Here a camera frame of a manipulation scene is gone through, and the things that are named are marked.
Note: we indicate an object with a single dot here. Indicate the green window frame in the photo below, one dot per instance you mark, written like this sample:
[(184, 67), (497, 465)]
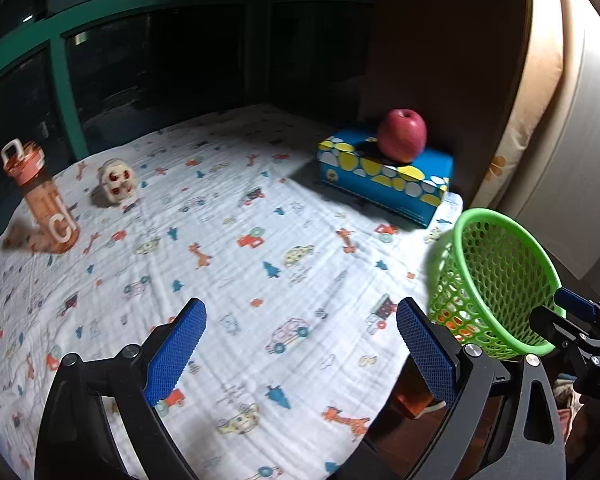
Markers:
[(67, 100)]

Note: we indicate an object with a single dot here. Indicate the green plastic basket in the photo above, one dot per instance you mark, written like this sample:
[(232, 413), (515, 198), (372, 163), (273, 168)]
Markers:
[(495, 270)]

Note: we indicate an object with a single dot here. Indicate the cream skull-shaped toy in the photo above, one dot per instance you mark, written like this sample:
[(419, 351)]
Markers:
[(116, 182)]

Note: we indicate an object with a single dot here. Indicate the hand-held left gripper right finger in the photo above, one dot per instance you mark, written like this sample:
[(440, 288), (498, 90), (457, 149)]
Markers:
[(427, 355)]

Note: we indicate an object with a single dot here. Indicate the white printed blanket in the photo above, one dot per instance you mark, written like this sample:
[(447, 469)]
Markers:
[(260, 270)]

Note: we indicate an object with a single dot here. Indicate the beige floral curtain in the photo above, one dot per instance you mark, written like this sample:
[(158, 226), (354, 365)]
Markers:
[(530, 110)]

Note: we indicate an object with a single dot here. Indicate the orange water bottle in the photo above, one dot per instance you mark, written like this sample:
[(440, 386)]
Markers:
[(50, 205)]

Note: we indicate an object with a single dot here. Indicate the blue patterned tissue box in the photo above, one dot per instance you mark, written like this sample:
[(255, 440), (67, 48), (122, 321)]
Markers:
[(380, 180)]

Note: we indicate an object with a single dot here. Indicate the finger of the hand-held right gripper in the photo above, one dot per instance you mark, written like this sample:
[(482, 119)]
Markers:
[(575, 302), (555, 327)]

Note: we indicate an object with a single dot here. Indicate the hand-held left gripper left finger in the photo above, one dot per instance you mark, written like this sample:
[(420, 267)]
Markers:
[(175, 350)]

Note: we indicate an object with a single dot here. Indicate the red apple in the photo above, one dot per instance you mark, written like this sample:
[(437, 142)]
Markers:
[(401, 135)]

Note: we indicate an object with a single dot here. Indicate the orange snack wrapper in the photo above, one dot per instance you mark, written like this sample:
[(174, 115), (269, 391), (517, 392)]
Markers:
[(450, 321)]

